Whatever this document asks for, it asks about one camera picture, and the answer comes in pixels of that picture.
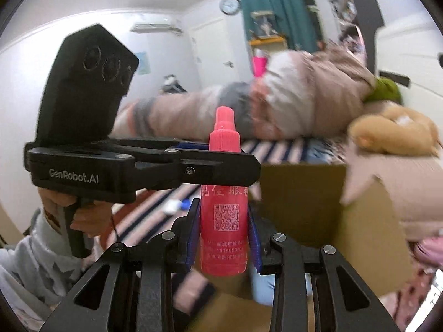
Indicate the tan plush toy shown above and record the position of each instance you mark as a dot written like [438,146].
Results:
[396,130]

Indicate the brown cardboard box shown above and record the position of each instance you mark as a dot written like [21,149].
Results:
[387,203]

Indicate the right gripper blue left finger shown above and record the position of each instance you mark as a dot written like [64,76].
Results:
[193,224]

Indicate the green plush toy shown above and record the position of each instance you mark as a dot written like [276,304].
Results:
[385,90]

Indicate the teal curtain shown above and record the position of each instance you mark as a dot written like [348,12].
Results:
[291,19]

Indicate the rolled pink grey quilt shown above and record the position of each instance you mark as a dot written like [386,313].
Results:
[299,94]

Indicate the round wall clock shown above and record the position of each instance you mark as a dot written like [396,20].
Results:
[230,7]

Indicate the white bed headboard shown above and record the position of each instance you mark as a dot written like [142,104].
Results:
[409,51]

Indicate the grey sleeve forearm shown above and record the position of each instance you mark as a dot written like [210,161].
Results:
[41,267]

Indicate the magenta water bottle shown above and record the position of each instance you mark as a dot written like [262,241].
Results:
[259,61]

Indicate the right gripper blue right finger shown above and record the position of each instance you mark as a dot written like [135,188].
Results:
[254,241]

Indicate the light blue box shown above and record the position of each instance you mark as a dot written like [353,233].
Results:
[262,287]

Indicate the pink clothes pile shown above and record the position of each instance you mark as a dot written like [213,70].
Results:
[417,306]

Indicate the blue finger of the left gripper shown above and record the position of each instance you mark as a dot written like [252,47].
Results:
[214,171]
[199,146]

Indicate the pink spray bottle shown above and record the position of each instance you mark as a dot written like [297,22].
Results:
[223,222]

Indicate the white air conditioner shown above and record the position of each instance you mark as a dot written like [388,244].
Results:
[144,28]

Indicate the person left hand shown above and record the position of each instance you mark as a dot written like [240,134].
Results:
[92,219]

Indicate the white door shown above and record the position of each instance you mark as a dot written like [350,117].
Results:
[212,53]

